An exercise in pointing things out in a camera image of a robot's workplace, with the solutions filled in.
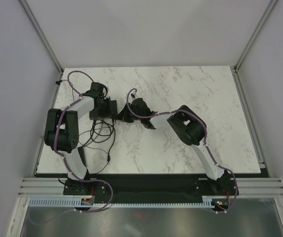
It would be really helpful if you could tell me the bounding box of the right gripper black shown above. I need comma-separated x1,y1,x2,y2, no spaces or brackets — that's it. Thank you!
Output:
114,103,142,124

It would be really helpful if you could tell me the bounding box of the black network switch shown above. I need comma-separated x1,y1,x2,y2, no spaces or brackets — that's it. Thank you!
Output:
89,98,118,120

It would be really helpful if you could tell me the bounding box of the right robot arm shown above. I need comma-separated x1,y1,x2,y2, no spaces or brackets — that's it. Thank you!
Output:
116,98,231,195

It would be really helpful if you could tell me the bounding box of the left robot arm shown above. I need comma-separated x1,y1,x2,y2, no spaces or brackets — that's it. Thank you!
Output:
44,82,117,195

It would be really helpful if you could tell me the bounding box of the black power adapter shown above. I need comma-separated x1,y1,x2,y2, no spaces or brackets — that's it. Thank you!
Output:
77,146,87,168

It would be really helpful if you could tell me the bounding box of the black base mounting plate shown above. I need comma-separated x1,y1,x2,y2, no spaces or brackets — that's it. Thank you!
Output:
72,174,239,203

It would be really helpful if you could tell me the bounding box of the grey ethernet cable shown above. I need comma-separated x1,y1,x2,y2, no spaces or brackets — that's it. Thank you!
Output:
92,120,107,139

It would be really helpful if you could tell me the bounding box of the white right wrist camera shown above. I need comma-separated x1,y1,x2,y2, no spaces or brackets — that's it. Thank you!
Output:
130,92,138,101

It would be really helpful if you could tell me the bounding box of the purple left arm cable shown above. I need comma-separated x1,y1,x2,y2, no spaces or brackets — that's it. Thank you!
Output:
52,70,114,213

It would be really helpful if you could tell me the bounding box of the left aluminium frame post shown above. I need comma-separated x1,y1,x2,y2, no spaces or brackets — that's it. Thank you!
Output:
17,0,64,75

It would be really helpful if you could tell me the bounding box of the aluminium frame post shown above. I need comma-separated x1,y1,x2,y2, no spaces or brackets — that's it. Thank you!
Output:
233,0,279,72
17,0,64,75

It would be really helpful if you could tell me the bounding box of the white slotted cable duct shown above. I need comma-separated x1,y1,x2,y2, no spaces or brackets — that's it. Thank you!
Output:
29,197,228,208

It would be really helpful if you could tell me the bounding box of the right aluminium frame post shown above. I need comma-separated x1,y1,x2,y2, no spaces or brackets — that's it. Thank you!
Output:
233,0,279,72

